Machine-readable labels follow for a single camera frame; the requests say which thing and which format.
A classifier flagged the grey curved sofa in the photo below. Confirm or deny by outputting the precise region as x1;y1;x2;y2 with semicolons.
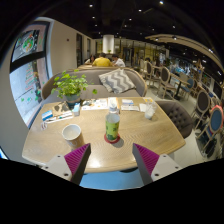
40;67;148;107

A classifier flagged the clear plastic glass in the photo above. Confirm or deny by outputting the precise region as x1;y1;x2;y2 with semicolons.
143;101;158;120

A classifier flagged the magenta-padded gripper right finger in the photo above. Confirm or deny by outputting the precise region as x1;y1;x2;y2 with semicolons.
131;143;183;186

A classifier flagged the brown notebook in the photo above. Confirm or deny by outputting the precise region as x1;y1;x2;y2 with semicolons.
53;100;72;118

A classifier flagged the window with printed decals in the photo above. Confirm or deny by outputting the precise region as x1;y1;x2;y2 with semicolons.
9;21;54;126

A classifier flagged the person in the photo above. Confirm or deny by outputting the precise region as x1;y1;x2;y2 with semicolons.
111;53;127;68
84;54;96;65
92;52;114;68

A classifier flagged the blue card box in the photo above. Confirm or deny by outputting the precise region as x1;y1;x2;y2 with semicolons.
41;109;54;122

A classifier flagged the white round column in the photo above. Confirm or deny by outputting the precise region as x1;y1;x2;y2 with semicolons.
102;34;115;55

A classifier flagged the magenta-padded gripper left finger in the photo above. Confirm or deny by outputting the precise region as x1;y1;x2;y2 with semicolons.
41;143;92;186

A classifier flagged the group of ceiling lights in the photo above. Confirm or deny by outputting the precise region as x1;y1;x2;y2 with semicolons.
86;0;214;54

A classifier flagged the grey chevron pillow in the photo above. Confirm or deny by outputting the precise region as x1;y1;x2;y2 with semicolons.
98;68;137;95

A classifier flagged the brown paper cup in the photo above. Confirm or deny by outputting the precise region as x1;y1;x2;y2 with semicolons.
61;123;86;151

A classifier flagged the grey tufted armchair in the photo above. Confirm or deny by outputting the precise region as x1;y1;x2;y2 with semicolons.
154;99;194;139

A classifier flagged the group of dining chairs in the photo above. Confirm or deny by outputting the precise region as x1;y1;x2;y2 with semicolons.
138;58;224;158

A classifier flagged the clear green-labelled drink bottle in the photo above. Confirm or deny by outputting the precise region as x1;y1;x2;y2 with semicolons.
105;102;121;143

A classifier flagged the printed paper pamphlet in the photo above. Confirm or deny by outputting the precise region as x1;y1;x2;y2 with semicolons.
81;98;109;112

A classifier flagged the small white-blue box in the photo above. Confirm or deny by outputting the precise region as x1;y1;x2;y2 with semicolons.
120;98;135;107

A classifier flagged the green potted plant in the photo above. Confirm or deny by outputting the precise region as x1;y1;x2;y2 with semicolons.
50;69;98;109

